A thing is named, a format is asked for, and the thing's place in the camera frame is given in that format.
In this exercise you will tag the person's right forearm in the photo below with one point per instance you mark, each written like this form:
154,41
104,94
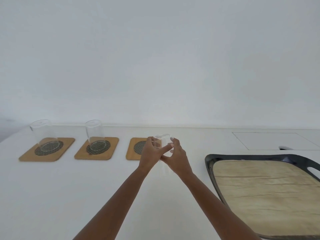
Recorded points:
215,209

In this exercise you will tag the clear drinking glass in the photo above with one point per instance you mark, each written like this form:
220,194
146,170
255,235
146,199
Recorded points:
42,132
165,139
94,133

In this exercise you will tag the white table hatch cover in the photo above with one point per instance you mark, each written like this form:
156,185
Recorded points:
270,140

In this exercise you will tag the person's left thumb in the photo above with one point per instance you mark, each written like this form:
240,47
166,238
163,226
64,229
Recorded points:
165,149

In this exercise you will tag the person's left hand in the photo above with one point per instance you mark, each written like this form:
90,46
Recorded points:
150,157

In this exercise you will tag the person's right hand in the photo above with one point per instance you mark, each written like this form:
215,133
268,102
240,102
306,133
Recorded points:
178,162

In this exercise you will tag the wooden coaster with mesh disc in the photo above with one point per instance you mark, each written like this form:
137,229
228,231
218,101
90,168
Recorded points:
112,147
132,149
30,154

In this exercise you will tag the person's left forearm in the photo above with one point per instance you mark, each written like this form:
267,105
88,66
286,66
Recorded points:
117,204

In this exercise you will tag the person's right thumb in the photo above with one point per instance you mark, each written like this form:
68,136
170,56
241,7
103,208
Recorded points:
166,156

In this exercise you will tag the black serving tray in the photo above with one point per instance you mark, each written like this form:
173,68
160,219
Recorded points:
209,162

